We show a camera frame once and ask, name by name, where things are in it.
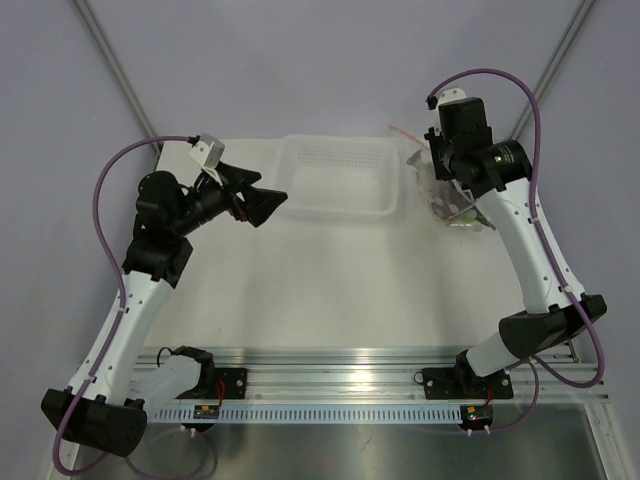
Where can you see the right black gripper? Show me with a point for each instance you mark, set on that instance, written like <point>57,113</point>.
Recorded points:
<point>435,139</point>

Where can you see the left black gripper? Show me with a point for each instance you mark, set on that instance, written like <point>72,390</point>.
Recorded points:
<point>257,203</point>

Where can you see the clear zip top bag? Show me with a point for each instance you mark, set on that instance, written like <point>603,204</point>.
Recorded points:
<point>445,199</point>

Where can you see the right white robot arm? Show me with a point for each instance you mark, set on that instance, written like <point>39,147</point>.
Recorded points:
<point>499,177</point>

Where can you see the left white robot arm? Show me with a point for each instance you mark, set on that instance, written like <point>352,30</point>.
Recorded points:
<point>100,408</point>

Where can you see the white plastic basket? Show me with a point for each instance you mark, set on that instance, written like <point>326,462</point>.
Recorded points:
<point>354,179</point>

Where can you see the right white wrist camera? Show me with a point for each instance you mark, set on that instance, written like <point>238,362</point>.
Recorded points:
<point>450,95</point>

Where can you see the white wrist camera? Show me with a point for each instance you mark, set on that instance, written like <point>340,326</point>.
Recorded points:
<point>450,95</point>
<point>206,151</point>

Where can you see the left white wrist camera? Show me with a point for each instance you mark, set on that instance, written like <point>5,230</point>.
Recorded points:
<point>206,151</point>

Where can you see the right aluminium frame post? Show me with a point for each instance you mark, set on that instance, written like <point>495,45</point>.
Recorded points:
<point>555,64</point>

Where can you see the aluminium frame post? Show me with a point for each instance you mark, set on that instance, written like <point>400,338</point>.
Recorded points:
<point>555,64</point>
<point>106,53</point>

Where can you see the left aluminium frame post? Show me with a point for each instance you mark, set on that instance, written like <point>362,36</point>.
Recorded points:
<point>106,53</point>

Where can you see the aluminium mounting rail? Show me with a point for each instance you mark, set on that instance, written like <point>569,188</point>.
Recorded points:
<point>374,375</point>

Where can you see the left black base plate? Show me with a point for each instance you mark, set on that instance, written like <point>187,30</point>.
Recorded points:
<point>230,383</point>

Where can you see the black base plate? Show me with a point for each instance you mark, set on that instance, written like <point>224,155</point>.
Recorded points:
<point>230,383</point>
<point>443,383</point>

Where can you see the white slotted cable duct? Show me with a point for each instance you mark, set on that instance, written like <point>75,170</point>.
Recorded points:
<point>200,414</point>

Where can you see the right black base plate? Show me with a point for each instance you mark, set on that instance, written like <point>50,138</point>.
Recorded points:
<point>443,383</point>

